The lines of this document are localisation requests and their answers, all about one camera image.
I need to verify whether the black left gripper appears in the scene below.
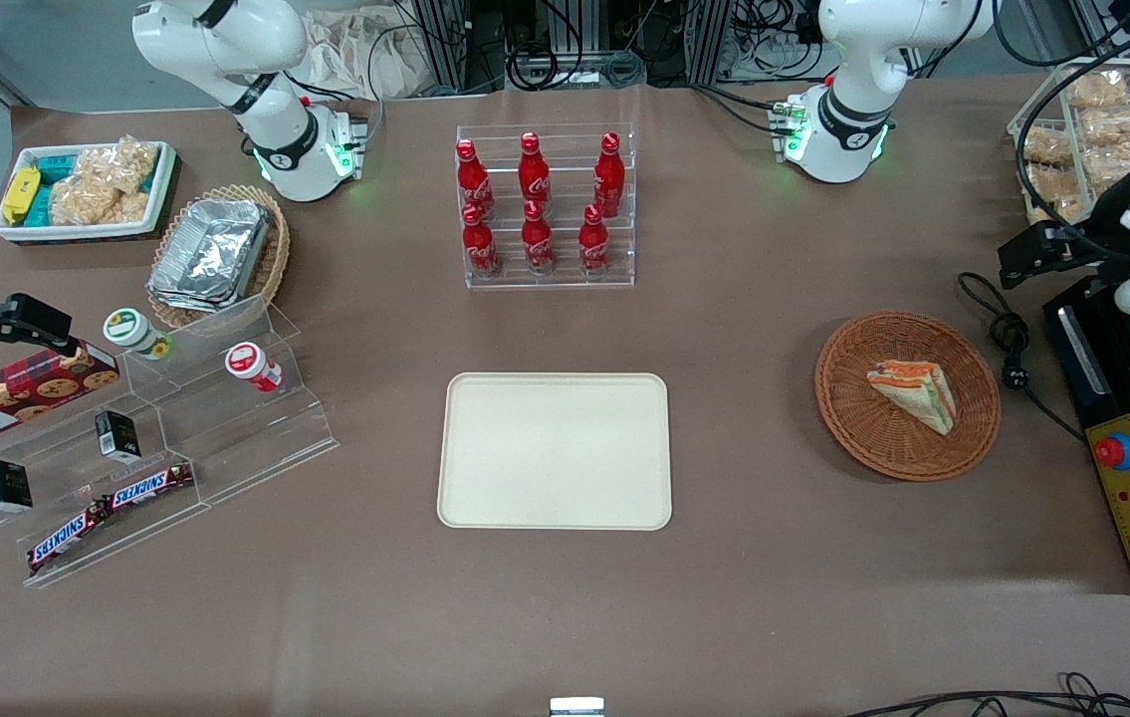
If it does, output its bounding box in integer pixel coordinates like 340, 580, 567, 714
999, 229, 1130, 292

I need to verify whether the triangular sandwich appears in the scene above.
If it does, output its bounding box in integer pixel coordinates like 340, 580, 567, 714
866, 360, 957, 436

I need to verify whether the round brown wicker basket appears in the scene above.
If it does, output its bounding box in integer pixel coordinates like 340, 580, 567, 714
813, 311, 1003, 483

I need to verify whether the oval light wicker basket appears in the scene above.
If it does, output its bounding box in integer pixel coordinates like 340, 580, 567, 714
145, 183, 291, 331

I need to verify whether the beige rectangular serving tray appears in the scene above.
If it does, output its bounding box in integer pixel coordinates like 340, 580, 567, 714
437, 372, 673, 531

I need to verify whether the wrapped bread pack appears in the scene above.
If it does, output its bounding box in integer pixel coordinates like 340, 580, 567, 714
1018, 125, 1076, 166
1064, 70, 1130, 110
1022, 162, 1083, 202
1080, 108, 1130, 146
1027, 194, 1088, 226
1082, 144, 1130, 190

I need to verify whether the red tartan cookie box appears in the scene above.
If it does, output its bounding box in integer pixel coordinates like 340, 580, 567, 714
0, 342, 121, 448

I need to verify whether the green lid yogurt cup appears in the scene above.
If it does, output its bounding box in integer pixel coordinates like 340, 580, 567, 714
104, 308, 173, 360

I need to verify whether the white rectangular bin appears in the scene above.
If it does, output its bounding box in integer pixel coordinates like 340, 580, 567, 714
0, 140, 179, 244

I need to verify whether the black machine with yellow panel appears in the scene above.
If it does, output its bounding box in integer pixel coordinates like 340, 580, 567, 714
1042, 274, 1130, 596

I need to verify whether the yellow snack packet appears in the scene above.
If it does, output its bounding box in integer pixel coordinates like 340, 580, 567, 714
2, 166, 42, 224

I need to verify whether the small black carton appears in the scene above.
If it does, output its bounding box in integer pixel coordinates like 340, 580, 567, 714
0, 458, 34, 513
95, 409, 141, 464

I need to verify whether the clear rice cracker bag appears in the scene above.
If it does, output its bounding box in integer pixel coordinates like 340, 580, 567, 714
49, 136, 159, 226

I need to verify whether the aluminium foil container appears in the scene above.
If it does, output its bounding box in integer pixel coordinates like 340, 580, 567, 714
147, 198, 272, 313

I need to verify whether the brown Snickers bar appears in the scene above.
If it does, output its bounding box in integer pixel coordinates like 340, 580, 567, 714
27, 501, 113, 575
105, 462, 196, 511

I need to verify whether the red lid yogurt cup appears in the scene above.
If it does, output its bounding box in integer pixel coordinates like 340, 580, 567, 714
225, 342, 284, 392

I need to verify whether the clear acrylic step display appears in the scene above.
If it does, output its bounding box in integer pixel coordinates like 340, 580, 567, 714
0, 296, 339, 589

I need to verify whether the beige cloth bag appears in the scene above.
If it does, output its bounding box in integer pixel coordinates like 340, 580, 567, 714
301, 8, 426, 101

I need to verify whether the red cola bottle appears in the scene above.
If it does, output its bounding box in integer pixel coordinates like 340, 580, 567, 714
593, 131, 625, 217
522, 200, 556, 275
462, 203, 501, 277
519, 131, 552, 212
579, 204, 611, 275
455, 138, 496, 218

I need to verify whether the clear acrylic bottle rack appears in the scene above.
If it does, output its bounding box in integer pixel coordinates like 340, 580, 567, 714
455, 122, 636, 290

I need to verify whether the black power cable with plug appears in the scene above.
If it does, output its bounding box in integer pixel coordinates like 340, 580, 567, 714
956, 271, 1088, 444

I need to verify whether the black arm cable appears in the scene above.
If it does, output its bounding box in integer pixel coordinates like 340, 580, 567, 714
1016, 30, 1130, 262

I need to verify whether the aluminium frame post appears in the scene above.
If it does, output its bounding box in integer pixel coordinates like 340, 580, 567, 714
422, 0, 471, 96
699, 0, 733, 86

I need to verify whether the black floor cable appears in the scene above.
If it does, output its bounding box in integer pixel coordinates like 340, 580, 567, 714
843, 672, 1130, 717

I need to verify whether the coiled black cable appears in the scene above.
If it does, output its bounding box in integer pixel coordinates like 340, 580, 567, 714
508, 45, 585, 93

